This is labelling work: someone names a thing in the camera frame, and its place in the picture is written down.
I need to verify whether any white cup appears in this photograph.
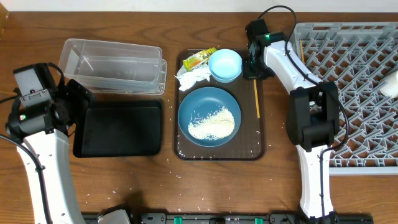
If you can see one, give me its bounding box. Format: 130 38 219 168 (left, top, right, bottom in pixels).
380 71 398 98

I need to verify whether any wooden chopstick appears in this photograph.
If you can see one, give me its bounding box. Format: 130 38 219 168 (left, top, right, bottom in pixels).
253 80 261 119
299 39 305 64

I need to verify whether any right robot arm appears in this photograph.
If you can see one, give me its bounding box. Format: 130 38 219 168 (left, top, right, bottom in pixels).
243 32 340 223

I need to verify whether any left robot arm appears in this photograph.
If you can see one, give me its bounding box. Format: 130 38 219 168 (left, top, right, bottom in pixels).
6 129 86 224

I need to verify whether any grey dishwasher rack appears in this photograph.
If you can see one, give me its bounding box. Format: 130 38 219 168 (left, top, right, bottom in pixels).
291 22 397 176

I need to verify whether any light blue bowl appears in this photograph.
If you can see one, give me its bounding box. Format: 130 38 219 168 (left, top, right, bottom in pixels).
208 49 243 83

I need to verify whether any black plastic bin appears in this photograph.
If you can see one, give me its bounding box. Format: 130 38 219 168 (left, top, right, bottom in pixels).
73 100 162 158

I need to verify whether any clear plastic bin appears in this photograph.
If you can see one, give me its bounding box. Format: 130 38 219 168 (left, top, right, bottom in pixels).
58 39 167 95

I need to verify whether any green yellow snack wrapper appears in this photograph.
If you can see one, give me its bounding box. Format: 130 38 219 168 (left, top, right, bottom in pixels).
183 47 217 71

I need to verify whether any dark blue plate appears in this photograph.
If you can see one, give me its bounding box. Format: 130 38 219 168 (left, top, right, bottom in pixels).
177 87 242 147

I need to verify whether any pile of white rice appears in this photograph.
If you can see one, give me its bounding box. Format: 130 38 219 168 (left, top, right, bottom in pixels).
188 107 235 141

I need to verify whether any crumpled white tissue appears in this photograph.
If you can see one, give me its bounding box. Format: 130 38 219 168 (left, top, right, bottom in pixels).
175 64 211 91

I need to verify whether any brown serving tray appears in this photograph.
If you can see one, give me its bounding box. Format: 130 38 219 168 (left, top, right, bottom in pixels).
172 48 267 161

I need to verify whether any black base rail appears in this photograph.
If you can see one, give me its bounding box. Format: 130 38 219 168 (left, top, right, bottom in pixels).
83 212 374 224

